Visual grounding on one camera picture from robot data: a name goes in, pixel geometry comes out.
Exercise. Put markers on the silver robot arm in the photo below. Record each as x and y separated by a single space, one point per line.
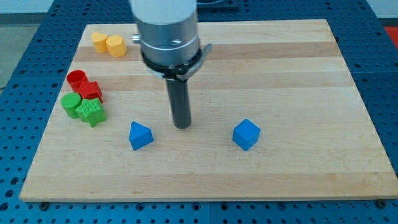
168 30

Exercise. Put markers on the blue cube block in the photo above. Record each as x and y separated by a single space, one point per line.
246 134

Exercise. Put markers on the blue triangle block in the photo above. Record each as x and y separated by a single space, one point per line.
139 136

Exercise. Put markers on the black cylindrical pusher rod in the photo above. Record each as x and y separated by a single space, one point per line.
179 103

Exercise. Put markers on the wooden board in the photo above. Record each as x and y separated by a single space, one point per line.
289 78

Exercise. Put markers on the yellow hexagon block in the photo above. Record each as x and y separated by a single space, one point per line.
116 46

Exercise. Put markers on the green star block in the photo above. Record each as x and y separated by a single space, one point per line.
91 111

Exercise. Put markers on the red star block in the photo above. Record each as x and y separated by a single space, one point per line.
90 91

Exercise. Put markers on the yellow heart block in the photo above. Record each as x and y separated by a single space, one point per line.
99 41

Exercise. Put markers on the red cylinder block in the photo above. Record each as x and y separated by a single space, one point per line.
76 78

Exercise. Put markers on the green cylinder block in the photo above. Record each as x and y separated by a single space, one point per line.
70 102

